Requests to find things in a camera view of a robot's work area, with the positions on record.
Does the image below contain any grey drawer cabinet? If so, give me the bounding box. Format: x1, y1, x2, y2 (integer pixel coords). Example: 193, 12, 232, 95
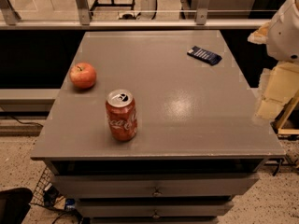
32, 31, 284, 224

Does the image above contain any black chair corner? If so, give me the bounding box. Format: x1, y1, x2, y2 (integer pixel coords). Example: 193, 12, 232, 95
0, 188, 33, 224

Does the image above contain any blue rxbar blueberry wrapper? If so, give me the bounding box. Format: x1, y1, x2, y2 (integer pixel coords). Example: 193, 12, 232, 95
187, 46, 222, 65

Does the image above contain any wooden frame piece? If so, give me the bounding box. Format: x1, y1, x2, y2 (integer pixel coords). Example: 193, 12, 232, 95
275, 90, 299, 135

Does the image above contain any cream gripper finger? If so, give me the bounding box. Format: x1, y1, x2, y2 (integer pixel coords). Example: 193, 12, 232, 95
255, 62, 299, 119
248, 22, 269, 45

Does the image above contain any black stand frame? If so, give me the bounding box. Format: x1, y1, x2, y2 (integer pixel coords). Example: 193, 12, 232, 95
90, 0, 135, 12

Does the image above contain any red coca-cola can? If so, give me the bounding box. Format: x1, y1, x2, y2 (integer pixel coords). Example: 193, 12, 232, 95
106, 89, 137, 142

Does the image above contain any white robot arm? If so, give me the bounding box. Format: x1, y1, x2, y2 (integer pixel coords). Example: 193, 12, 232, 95
248, 0, 299, 119

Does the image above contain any red apple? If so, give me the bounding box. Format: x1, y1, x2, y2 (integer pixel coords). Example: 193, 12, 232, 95
69, 63, 96, 89

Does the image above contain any top grey drawer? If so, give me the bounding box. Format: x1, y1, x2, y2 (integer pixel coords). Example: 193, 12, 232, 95
51, 173, 259, 199

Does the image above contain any grey drawer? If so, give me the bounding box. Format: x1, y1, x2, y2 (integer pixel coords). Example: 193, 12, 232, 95
51, 173, 259, 199
77, 200, 234, 218

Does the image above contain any wire mesh basket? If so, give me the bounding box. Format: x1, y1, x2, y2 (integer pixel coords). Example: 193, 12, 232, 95
31, 167, 59, 208

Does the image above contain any metal railing with glass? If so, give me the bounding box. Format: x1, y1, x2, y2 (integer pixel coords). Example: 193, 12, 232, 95
0, 0, 282, 30

